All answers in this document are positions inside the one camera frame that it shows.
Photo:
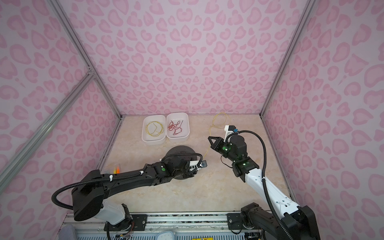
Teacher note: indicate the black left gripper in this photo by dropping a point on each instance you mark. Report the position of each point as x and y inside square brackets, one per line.
[189, 174]

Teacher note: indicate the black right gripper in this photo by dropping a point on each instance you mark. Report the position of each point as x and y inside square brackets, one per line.
[218, 144]

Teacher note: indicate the dark grey cable spool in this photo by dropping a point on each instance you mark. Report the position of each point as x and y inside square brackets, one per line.
[181, 152]

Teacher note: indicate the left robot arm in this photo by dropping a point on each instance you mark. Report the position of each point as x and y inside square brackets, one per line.
[88, 198]

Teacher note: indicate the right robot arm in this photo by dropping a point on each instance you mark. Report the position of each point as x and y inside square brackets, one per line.
[286, 219]

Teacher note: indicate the white plastic tray right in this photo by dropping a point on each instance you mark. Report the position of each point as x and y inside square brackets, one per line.
[177, 127]

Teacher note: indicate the white plastic tray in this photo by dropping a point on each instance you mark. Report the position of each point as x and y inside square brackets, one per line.
[177, 127]
[154, 130]

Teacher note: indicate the white plastic tray left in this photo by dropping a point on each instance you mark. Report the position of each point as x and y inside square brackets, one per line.
[154, 130]

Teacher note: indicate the pack of coloured markers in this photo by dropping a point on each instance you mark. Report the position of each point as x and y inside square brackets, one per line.
[117, 169]

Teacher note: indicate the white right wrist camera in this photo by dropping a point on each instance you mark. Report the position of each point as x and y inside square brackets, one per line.
[230, 129]

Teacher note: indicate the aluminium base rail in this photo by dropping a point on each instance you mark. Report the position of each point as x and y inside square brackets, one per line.
[170, 226]

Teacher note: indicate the aluminium frame left post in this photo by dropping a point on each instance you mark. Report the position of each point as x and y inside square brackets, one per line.
[78, 45]

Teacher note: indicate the aluminium frame post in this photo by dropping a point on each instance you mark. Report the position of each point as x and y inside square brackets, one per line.
[78, 45]
[295, 39]

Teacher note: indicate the aluminium frame right post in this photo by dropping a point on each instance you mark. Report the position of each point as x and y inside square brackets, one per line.
[295, 39]

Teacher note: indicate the aluminium frame diagonal bar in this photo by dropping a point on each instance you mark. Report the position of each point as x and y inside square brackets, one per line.
[20, 158]

